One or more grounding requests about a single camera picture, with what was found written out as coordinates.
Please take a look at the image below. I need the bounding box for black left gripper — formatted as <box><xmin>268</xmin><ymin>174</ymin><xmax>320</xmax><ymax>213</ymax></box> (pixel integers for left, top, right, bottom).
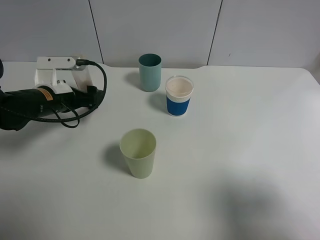
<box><xmin>51</xmin><ymin>85</ymin><xmax>100</xmax><ymax>113</ymax></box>

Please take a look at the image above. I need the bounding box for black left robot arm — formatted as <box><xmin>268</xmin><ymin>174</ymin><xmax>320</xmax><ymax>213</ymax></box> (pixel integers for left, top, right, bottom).
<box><xmin>0</xmin><ymin>85</ymin><xmax>105</xmax><ymax>131</ymax></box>

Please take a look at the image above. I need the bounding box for light green plastic cup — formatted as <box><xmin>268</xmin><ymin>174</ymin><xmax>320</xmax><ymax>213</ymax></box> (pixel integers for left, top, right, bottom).
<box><xmin>119</xmin><ymin>128</ymin><xmax>157</xmax><ymax>179</ymax></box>

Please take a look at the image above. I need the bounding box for teal plastic cup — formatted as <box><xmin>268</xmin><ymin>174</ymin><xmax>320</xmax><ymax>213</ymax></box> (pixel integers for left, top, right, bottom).
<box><xmin>138</xmin><ymin>53</ymin><xmax>162</xmax><ymax>92</ymax></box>

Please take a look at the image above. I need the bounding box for blue sleeved paper cup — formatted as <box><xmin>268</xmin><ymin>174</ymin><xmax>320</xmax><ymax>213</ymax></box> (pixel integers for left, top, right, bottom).
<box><xmin>165</xmin><ymin>75</ymin><xmax>194</xmax><ymax>117</ymax></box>

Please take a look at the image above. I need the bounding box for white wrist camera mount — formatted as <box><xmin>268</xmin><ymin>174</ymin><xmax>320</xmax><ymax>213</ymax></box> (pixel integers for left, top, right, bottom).
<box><xmin>34</xmin><ymin>56</ymin><xmax>93</xmax><ymax>95</ymax></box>

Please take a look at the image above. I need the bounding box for black braided cable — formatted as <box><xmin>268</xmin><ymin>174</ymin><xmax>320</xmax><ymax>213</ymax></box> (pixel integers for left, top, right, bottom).
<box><xmin>53</xmin><ymin>58</ymin><xmax>108</xmax><ymax>129</ymax></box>

